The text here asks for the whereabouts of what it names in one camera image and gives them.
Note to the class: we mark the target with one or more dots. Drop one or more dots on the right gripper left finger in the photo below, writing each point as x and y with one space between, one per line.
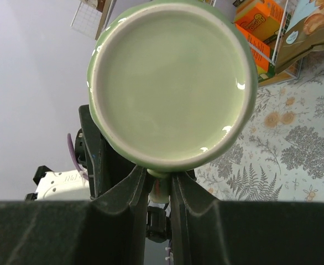
53 232

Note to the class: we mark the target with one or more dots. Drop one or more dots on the green mug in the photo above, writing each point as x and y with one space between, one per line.
168 128

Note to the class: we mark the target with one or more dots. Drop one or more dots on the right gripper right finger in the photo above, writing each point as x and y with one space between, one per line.
206 230

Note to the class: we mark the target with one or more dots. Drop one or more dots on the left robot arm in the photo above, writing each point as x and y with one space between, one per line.
68 182

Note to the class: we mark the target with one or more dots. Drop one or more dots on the white wire wooden shelf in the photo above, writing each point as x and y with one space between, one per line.
176 42

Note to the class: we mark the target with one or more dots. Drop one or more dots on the snack bag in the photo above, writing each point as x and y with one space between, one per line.
305 34

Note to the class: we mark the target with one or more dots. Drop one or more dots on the floral table mat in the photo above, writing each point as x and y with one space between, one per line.
280 153

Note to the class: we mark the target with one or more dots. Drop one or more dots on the middle sponge pack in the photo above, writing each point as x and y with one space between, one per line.
261 53

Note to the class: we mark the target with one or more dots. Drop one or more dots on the right sponge pack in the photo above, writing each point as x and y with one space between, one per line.
261 18

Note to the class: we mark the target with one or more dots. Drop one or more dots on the sponge pack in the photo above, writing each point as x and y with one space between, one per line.
261 53
261 18

